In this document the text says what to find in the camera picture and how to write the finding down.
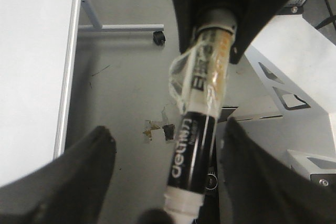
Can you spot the black caster wheel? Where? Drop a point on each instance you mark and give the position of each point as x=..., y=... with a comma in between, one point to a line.
x=159, y=38

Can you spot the torn tape scraps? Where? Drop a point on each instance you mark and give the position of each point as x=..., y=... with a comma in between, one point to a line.
x=162, y=129

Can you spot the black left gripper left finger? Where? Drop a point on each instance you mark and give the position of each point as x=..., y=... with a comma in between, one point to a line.
x=70, y=189

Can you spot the black white whiteboard marker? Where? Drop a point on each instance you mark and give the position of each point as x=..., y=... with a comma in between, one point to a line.
x=198, y=84

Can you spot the white metal bracket frame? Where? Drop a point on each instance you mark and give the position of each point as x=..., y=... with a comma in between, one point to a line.
x=294, y=119

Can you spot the white whiteboard with aluminium frame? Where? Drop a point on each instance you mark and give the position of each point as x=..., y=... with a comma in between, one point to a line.
x=37, y=45

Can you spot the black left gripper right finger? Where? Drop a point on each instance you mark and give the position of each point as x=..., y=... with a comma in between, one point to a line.
x=262, y=189

